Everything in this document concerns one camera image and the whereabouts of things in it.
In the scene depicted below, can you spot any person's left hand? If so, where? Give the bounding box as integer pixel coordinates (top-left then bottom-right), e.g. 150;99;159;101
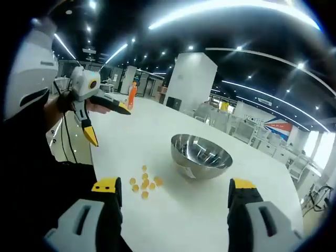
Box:
88;102;109;114

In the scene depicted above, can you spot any row of white office desks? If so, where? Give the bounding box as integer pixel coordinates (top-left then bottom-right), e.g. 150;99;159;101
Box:
194;102;323;184

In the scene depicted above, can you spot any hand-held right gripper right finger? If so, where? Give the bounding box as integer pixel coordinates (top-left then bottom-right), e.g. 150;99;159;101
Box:
227;177;305;252

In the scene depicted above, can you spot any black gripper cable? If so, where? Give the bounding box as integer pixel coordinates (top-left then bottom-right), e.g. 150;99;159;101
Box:
53;80;78;165

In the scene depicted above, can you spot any pile of yellow QQ candies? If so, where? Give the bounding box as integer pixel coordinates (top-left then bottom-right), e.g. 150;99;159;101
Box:
129;164;164;199

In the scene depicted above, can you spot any white chest-worn device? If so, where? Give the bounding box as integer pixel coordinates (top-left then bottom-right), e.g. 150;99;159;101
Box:
4;26;59;120

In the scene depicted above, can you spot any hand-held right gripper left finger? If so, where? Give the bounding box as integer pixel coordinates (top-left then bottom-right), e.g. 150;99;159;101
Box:
44;177;132;252

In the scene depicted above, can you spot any orange bottle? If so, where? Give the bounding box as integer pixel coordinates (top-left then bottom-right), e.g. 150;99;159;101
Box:
127;81;138;110

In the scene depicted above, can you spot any white table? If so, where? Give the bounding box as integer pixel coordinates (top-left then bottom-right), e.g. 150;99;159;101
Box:
89;93;305;252

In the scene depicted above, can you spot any tangled black floor cable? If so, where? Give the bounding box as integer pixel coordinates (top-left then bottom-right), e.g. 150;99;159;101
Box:
301;185;334;213

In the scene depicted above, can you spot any red blue wall banner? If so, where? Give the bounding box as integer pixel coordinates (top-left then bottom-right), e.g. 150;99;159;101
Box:
244;112;293;142

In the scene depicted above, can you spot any stainless steel bowl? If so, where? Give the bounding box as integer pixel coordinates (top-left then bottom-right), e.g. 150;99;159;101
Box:
170;133;234;181

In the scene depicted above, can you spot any black box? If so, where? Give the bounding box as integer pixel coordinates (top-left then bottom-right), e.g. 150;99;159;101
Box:
166;96;182;110

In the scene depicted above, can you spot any white square pillar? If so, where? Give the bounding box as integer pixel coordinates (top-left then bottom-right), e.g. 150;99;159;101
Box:
163;52;218;113

